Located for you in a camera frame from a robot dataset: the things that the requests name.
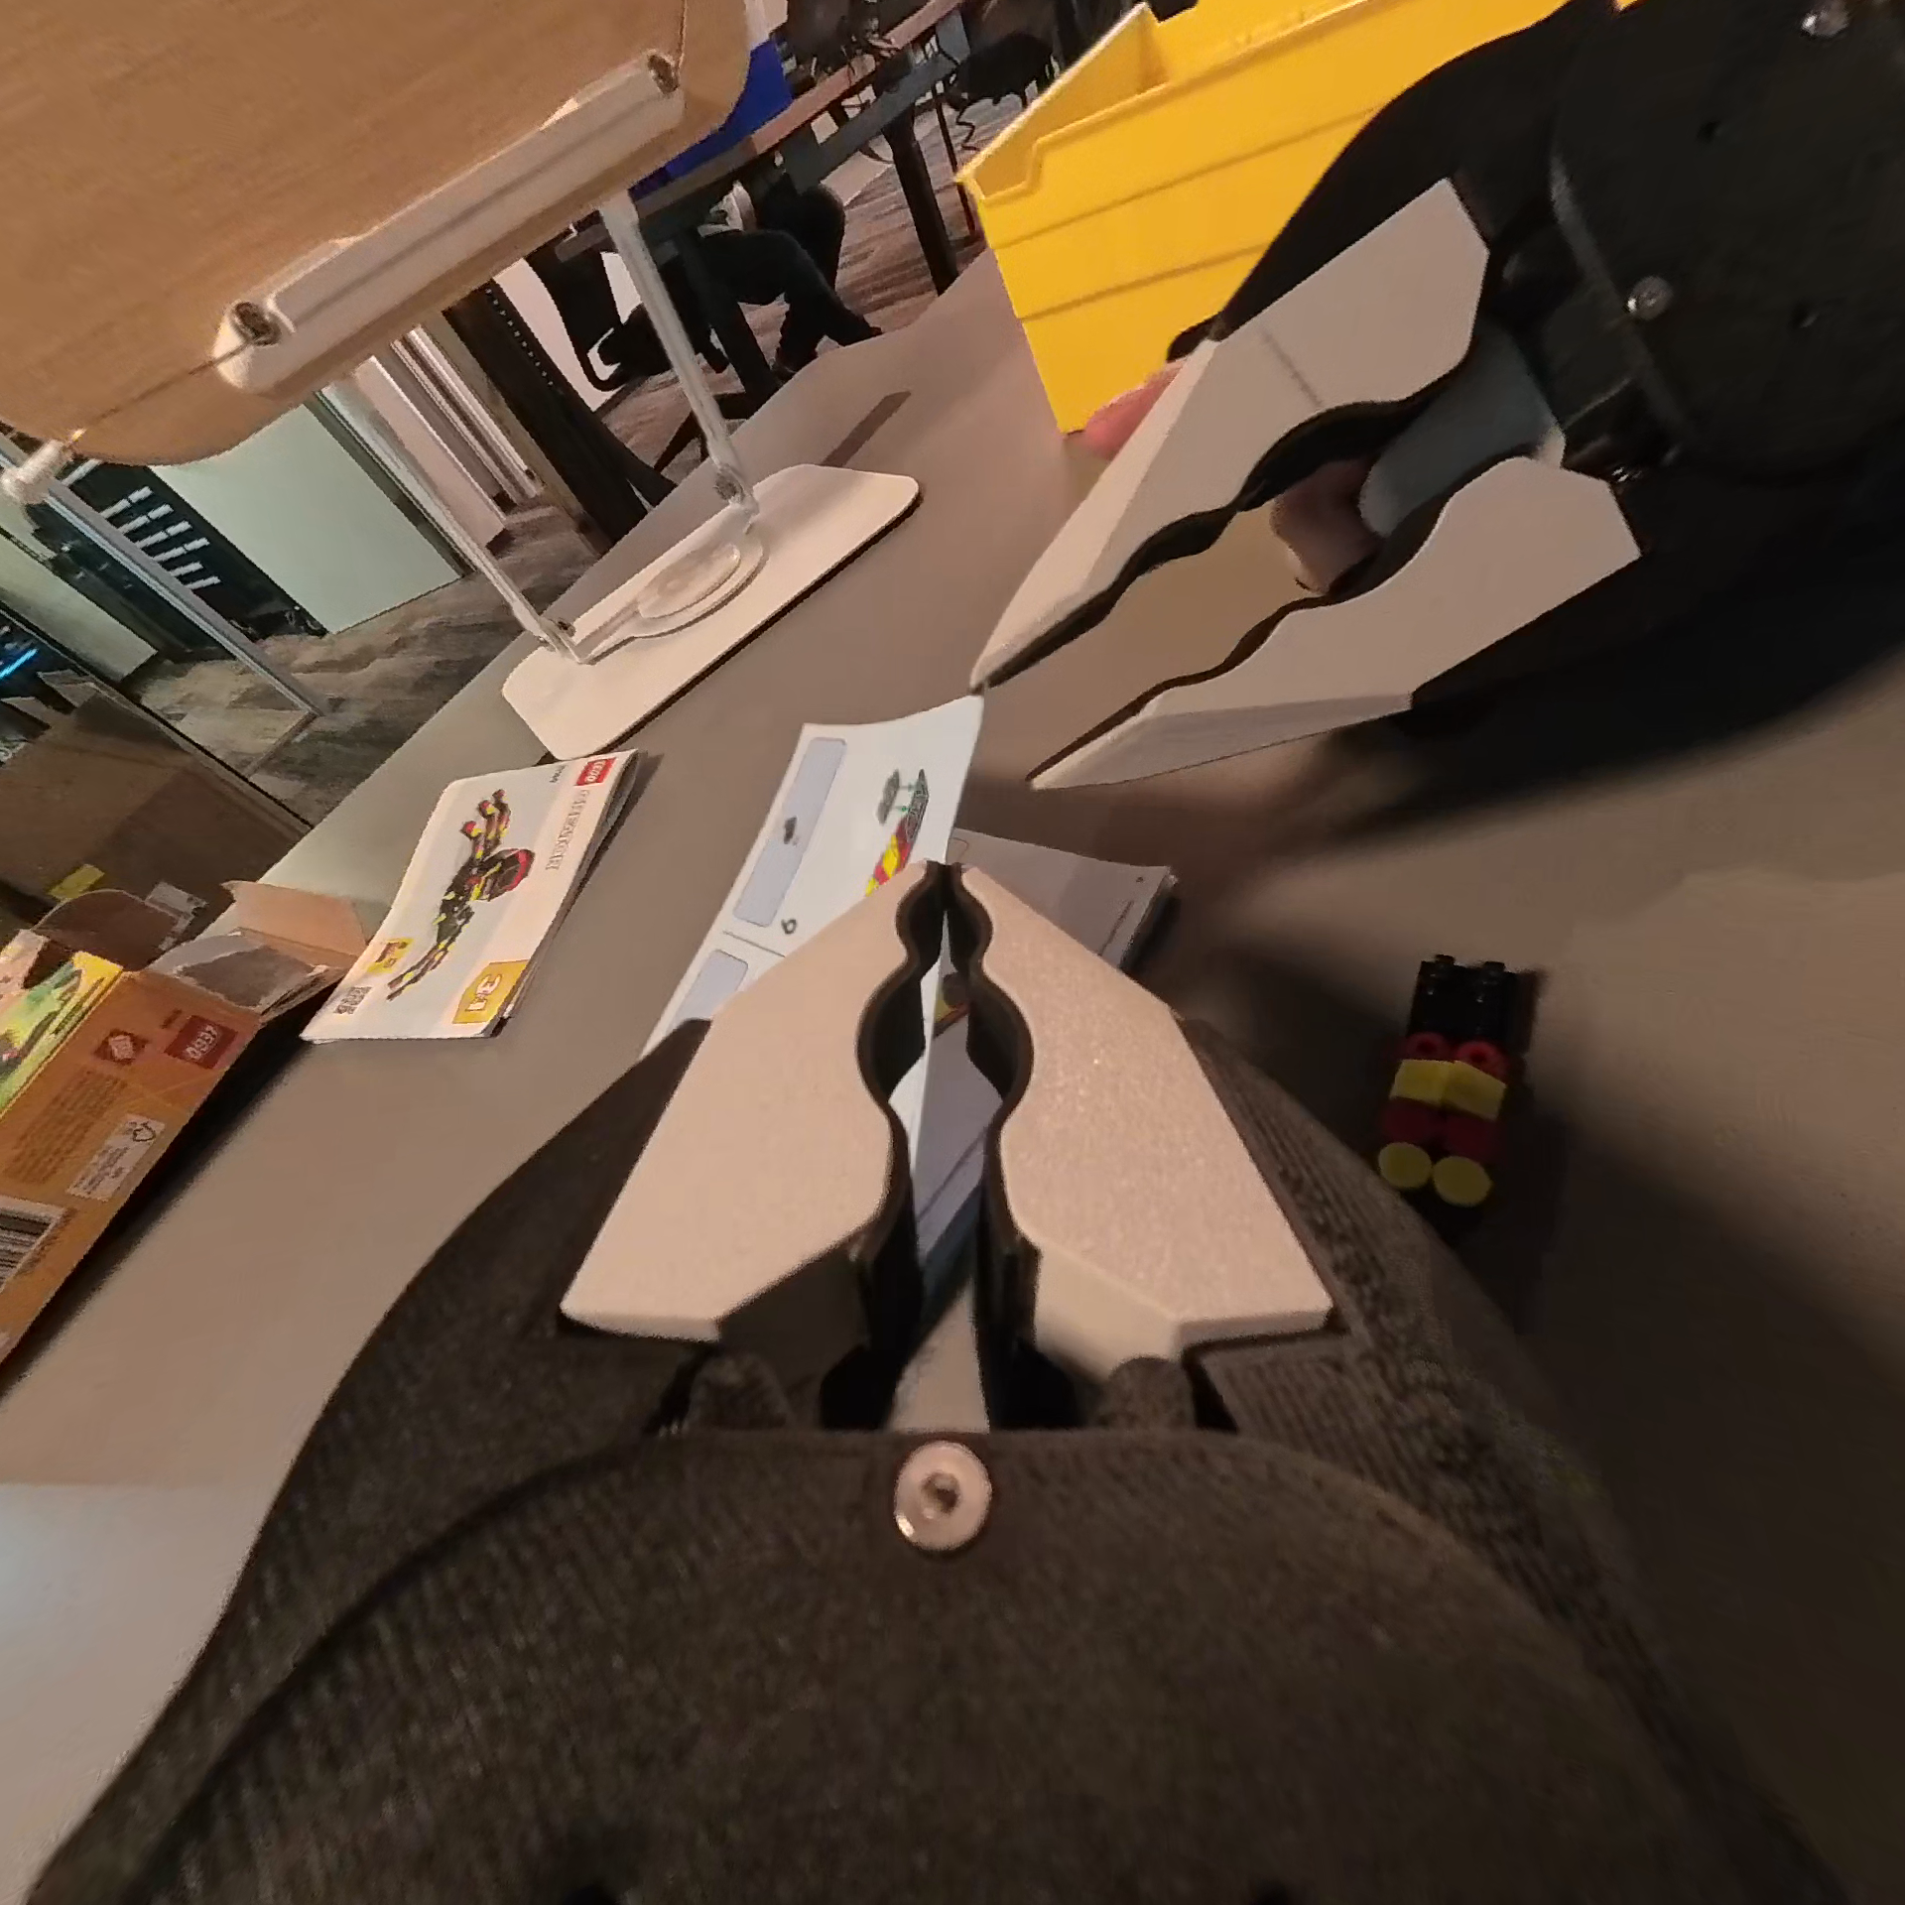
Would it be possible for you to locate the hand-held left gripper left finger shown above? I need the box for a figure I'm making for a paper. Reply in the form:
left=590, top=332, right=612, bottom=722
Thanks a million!
left=560, top=861, right=952, bottom=1428

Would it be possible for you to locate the colourful printed leaflet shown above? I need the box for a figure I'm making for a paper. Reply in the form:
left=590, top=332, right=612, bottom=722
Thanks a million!
left=302, top=747, right=642, bottom=1044

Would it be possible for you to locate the yellow plastic bin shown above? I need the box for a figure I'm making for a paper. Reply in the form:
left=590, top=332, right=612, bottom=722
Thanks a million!
left=955, top=0, right=1580, bottom=434

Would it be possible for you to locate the instruction booklet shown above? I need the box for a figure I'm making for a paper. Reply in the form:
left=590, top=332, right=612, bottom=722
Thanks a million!
left=644, top=691, right=1177, bottom=1281

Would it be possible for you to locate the black red yellow lego assembly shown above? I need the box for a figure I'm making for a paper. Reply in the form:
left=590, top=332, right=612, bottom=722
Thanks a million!
left=1378, top=956, right=1534, bottom=1214

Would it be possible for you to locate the yellow cardboard toy box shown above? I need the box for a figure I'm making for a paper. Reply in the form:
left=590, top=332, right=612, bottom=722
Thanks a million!
left=0, top=879, right=376, bottom=1364

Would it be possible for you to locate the person's right hand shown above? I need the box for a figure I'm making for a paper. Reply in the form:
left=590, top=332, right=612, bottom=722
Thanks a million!
left=1269, top=458, right=1378, bottom=592

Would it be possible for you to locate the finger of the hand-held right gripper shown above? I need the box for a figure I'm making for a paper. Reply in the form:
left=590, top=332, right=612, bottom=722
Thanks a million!
left=1028, top=452, right=1643, bottom=794
left=971, top=180, right=1561, bottom=694

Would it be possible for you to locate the wooden book stand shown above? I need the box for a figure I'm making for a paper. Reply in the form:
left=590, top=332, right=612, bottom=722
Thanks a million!
left=0, top=0, right=922, bottom=760

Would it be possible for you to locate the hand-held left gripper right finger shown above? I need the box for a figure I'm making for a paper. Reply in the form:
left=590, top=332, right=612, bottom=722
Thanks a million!
left=947, top=862, right=1338, bottom=1428

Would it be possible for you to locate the dark office desk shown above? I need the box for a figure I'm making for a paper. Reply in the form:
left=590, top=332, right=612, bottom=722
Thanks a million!
left=626, top=0, right=985, bottom=299

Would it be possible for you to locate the black office chair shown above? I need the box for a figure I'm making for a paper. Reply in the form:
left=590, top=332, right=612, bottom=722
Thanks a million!
left=527, top=180, right=880, bottom=397

